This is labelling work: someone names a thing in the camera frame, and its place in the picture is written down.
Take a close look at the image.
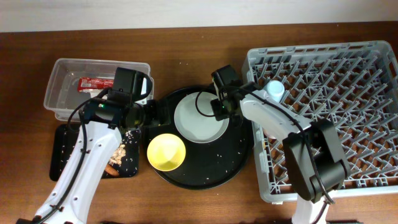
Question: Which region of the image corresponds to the light blue plastic cup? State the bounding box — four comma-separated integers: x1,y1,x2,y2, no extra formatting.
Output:
264,80,285,103

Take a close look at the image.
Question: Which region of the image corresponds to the clear plastic waste bin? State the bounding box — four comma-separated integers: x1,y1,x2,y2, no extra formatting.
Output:
44,58,150,121

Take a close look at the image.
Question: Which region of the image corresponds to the round black serving tray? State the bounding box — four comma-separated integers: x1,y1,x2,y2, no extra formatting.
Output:
142,85,254,190

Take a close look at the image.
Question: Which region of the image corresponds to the red sauce packet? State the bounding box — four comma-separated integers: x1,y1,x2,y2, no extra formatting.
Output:
77,77,114,92

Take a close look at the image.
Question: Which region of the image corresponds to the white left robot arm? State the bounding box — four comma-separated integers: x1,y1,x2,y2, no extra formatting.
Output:
30,67,170,223

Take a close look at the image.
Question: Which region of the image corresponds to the pale grey plate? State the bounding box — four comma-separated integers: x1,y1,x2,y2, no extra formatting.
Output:
174,92,229,143

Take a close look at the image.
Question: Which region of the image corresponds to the food scraps pile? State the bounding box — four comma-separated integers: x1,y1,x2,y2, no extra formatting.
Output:
108,130,141,166

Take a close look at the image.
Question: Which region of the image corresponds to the black rectangular tray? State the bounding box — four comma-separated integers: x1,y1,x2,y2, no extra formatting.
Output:
49,124,139,182

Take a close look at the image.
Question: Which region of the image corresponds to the grey dishwasher rack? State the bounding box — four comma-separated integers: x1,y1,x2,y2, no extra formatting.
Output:
241,40,397,197

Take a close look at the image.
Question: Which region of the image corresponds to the orange carrot piece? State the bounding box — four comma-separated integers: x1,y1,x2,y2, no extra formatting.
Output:
105,164,119,177

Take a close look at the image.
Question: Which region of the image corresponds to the pink plastic cup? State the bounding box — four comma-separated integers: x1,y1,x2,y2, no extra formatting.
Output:
263,129,275,139

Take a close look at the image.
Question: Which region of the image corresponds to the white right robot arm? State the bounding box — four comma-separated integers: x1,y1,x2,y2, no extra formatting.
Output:
211,65,351,223

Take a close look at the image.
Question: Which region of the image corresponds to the yellow bowl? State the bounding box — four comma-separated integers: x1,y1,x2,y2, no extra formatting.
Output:
147,134,186,172

